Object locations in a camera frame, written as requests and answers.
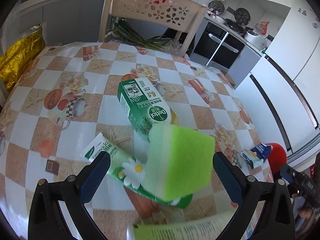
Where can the blue and white packet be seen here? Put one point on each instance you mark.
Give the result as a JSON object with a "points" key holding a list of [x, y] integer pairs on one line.
{"points": [[258, 153]]}

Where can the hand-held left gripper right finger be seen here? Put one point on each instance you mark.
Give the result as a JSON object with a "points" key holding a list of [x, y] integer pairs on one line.
{"points": [[228, 177]]}

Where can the green onions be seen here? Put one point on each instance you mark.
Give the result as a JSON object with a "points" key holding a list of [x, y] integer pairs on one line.
{"points": [[132, 36]]}

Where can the round black baking pan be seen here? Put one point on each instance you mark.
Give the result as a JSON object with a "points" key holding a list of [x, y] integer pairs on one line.
{"points": [[242, 15]]}

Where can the beige cutout chair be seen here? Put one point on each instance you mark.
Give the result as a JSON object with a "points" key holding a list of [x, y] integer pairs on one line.
{"points": [[150, 7]]}

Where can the black wok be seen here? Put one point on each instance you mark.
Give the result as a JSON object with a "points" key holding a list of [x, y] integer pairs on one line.
{"points": [[235, 25]]}

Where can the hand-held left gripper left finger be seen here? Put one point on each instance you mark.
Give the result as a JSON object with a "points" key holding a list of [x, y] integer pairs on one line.
{"points": [[93, 177]]}

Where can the round grey pan lid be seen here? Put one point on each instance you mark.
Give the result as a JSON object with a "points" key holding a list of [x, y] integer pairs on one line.
{"points": [[216, 7]]}

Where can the red stool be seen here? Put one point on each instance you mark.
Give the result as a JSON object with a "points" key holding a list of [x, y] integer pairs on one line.
{"points": [[278, 155]]}

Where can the white refrigerator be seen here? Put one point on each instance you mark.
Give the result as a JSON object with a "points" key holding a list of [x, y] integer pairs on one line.
{"points": [[287, 67]]}

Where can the white pole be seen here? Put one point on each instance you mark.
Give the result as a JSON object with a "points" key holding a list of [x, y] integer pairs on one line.
{"points": [[217, 48]]}

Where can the green soap box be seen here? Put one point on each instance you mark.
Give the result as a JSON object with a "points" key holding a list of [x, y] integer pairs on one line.
{"points": [[140, 100]]}

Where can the person's right hand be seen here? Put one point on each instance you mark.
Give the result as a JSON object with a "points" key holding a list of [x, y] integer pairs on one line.
{"points": [[306, 211]]}

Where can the white green daisy box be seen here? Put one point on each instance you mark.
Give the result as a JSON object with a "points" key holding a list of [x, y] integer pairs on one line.
{"points": [[117, 163]]}

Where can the black built-in oven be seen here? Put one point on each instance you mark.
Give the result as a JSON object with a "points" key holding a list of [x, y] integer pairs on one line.
{"points": [[200, 42]]}

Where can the white rice cooker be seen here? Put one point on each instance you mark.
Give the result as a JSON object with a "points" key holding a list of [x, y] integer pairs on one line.
{"points": [[255, 38]]}

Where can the gold foil bag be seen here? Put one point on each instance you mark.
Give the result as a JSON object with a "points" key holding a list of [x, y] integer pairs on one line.
{"points": [[20, 52]]}

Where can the green scouring sponge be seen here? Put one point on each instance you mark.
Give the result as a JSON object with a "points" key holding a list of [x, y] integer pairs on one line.
{"points": [[180, 160]]}

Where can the orange plastic bag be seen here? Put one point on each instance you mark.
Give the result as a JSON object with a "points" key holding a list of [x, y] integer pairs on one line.
{"points": [[262, 27]]}

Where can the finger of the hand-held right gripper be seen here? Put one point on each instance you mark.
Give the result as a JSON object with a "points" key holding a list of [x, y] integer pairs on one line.
{"points": [[287, 172]]}

